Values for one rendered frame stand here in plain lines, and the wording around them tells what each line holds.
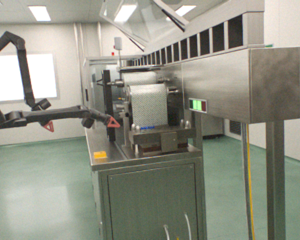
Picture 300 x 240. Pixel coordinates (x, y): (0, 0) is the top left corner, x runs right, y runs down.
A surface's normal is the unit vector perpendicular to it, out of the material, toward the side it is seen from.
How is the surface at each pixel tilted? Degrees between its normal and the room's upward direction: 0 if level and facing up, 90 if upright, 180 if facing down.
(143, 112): 90
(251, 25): 90
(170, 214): 90
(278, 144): 90
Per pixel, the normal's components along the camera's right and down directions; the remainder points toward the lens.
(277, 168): 0.25, 0.11
